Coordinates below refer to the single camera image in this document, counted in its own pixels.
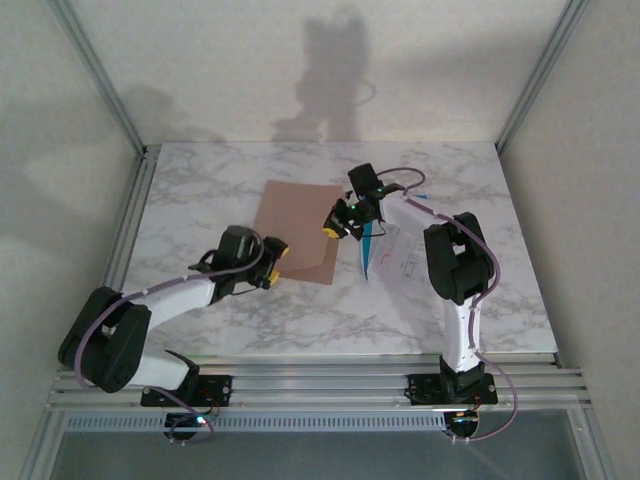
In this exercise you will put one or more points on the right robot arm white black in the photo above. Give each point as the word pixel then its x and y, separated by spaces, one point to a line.
pixel 462 330

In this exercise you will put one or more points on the aluminium side rail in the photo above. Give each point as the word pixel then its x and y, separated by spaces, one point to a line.
pixel 137 205

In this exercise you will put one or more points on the aluminium frame post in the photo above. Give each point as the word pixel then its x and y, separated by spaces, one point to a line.
pixel 99 75
pixel 540 75
pixel 40 450
pixel 595 445

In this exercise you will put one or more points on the aluminium rail bed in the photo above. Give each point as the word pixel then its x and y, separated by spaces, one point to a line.
pixel 320 385

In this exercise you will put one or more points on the brown paper folder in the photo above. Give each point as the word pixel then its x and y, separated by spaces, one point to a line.
pixel 295 225

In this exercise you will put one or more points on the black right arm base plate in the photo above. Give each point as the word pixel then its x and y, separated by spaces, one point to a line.
pixel 425 387

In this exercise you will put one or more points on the blue bordered paper sheet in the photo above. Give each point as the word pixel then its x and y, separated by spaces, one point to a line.
pixel 369 245

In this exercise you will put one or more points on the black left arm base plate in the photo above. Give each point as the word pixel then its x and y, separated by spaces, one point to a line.
pixel 220 387

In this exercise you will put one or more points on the aluminium lower frame post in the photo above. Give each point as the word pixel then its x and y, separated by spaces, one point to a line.
pixel 595 445
pixel 40 450

